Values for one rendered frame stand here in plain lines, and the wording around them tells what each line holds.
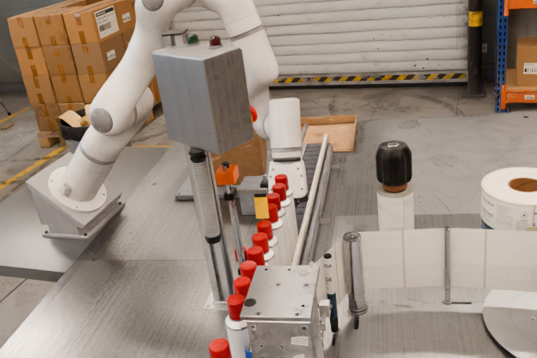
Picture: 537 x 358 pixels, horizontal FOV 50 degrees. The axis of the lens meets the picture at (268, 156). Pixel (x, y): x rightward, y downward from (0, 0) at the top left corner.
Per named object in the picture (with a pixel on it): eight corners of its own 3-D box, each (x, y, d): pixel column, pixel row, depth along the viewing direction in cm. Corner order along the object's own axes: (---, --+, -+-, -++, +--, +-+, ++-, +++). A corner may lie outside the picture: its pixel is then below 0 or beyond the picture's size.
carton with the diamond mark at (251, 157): (265, 182, 199) (255, 108, 188) (196, 189, 200) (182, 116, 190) (267, 149, 227) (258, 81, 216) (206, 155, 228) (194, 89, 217)
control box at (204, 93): (219, 156, 111) (202, 58, 104) (168, 140, 123) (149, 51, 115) (257, 137, 117) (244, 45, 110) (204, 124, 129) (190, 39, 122)
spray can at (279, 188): (296, 262, 147) (287, 190, 139) (276, 262, 148) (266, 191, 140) (299, 251, 152) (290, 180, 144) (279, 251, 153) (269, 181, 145)
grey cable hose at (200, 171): (219, 244, 122) (202, 153, 114) (203, 244, 122) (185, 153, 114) (224, 236, 125) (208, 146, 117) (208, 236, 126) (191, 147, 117)
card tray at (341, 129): (353, 151, 219) (352, 141, 217) (285, 154, 224) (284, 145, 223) (357, 123, 246) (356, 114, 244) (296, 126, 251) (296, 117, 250)
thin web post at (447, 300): (452, 305, 124) (452, 229, 117) (443, 305, 125) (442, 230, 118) (451, 300, 126) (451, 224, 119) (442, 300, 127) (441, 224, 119)
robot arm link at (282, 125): (262, 148, 157) (282, 149, 149) (260, 99, 156) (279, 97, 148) (288, 146, 162) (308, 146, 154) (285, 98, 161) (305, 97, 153)
